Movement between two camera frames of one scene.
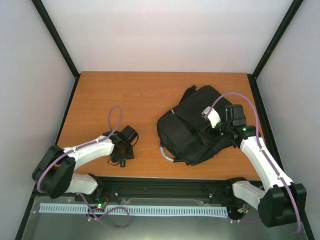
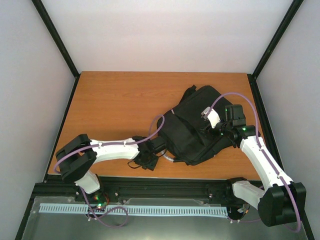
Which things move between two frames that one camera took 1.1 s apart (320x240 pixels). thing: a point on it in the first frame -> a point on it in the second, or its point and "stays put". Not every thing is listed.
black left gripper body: [125, 154] -> [148, 163]
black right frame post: [252, 77] stays put
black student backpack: [181, 130] stays put
